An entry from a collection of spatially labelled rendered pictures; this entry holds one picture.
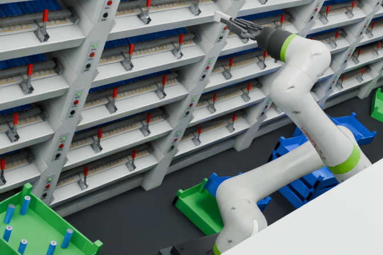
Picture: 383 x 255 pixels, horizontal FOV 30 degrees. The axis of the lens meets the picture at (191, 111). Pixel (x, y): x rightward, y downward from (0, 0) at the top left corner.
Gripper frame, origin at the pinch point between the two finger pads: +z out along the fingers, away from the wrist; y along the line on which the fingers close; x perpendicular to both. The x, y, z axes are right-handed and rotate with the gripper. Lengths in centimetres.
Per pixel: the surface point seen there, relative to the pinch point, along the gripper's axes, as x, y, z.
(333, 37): -41, 157, 34
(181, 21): -9.5, 5.9, 21.0
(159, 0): -2.6, -1.9, 26.3
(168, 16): -7.6, 0.3, 22.7
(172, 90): -44, 23, 31
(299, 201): -104, 95, -3
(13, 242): -58, -76, 1
